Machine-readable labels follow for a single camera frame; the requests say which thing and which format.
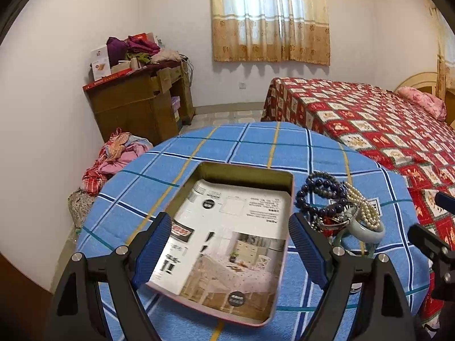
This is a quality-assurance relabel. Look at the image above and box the white pearl necklace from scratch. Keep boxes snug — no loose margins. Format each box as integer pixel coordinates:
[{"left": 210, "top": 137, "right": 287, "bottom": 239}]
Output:
[{"left": 343, "top": 181, "right": 382, "bottom": 231}]

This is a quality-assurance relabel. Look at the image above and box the pale jade bangle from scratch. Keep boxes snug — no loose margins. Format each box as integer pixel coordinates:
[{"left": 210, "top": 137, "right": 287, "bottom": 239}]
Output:
[{"left": 347, "top": 217, "right": 386, "bottom": 244}]

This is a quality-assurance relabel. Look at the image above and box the dark blue bead bracelet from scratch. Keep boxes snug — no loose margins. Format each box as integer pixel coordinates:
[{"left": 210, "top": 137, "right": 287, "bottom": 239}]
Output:
[{"left": 295, "top": 171, "right": 350, "bottom": 229}]

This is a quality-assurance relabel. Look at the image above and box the silver bangle with red tassel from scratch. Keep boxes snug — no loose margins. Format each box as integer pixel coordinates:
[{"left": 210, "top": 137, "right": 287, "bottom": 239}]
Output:
[{"left": 310, "top": 202, "right": 359, "bottom": 239}]

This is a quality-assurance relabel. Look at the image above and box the pink floral pillow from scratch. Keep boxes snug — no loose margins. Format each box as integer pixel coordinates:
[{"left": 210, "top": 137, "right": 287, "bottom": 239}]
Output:
[{"left": 396, "top": 86, "right": 446, "bottom": 122}]

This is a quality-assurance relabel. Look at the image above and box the red patchwork bedspread bed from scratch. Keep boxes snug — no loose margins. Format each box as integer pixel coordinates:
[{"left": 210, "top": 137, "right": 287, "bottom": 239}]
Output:
[{"left": 264, "top": 78, "right": 454, "bottom": 327}]

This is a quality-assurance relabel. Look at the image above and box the grey floral fabric bag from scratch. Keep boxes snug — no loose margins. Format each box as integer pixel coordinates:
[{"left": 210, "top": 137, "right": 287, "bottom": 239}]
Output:
[{"left": 68, "top": 189, "right": 96, "bottom": 229}]

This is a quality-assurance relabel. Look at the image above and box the cream wooden headboard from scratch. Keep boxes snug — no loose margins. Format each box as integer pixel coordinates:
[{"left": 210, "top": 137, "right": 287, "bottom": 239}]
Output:
[{"left": 394, "top": 72, "right": 454, "bottom": 128}]

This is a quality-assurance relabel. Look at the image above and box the blue plaid tablecloth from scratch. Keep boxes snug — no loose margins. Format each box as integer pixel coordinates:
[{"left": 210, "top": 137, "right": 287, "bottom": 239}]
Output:
[{"left": 76, "top": 122, "right": 430, "bottom": 340}]

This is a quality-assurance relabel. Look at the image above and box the beige side window curtain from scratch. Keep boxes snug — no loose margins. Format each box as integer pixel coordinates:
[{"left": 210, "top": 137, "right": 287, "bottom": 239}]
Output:
[{"left": 425, "top": 0, "right": 454, "bottom": 99}]

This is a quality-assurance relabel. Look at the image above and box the pink metal tin box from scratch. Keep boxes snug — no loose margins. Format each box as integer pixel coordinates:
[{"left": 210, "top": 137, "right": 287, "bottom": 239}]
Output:
[{"left": 144, "top": 160, "right": 295, "bottom": 328}]

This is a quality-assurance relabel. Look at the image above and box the printed paper sheet in tin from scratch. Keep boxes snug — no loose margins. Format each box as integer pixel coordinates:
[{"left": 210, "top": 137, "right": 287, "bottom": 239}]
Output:
[{"left": 148, "top": 178, "right": 289, "bottom": 322}]

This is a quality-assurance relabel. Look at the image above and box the pile of clothes on floor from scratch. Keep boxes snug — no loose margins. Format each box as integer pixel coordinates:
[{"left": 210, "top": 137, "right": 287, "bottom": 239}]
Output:
[{"left": 80, "top": 128, "right": 154, "bottom": 196}]

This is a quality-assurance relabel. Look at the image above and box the brown wooden desk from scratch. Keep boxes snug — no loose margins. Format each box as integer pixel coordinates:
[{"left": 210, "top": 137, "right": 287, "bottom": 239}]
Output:
[{"left": 84, "top": 60, "right": 195, "bottom": 145}]

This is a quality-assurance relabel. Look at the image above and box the long red flat box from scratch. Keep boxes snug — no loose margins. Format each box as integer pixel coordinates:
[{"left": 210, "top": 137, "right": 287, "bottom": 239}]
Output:
[{"left": 82, "top": 68, "right": 133, "bottom": 91}]

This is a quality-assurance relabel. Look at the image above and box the white product box on desk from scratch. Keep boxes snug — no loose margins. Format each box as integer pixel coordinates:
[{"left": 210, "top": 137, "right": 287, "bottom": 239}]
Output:
[{"left": 90, "top": 45, "right": 111, "bottom": 81}]

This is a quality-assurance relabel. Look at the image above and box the beige patterned window curtain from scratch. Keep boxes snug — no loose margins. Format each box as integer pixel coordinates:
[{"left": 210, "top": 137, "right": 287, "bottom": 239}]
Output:
[{"left": 211, "top": 0, "right": 331, "bottom": 66}]

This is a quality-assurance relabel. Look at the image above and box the pile of clothes on desk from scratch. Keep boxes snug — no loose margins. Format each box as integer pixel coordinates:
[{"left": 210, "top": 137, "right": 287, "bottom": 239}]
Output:
[{"left": 106, "top": 35, "right": 182, "bottom": 67}]

